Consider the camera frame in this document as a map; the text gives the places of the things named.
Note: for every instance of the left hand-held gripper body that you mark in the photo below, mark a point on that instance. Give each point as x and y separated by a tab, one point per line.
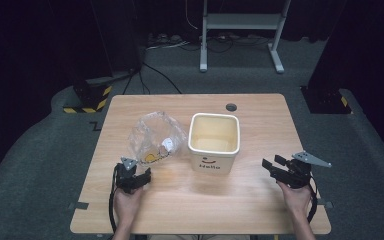
125	178

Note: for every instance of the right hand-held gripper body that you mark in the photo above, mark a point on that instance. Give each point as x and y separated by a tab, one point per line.
296	175

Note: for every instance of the clear plastic bag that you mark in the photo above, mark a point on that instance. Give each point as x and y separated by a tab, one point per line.
153	133

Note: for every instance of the cream plastic trash bin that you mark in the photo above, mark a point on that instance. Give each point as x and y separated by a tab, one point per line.
213	165

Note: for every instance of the person's right hand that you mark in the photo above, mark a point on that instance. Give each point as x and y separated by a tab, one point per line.
296	200

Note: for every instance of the person's left hand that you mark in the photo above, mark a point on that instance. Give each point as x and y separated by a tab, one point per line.
126	206

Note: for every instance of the yellow printed wrapper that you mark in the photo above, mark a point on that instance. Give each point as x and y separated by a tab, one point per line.
151	158

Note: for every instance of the crumpled white paper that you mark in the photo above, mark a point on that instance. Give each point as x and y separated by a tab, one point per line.
168	144

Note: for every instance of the black yellow striped base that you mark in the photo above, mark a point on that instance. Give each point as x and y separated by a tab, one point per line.
91	96
326	100

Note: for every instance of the power strip with plugs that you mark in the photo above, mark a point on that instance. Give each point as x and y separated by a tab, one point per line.
163	39

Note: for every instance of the white metal stand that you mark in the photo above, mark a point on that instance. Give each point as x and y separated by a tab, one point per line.
243	21

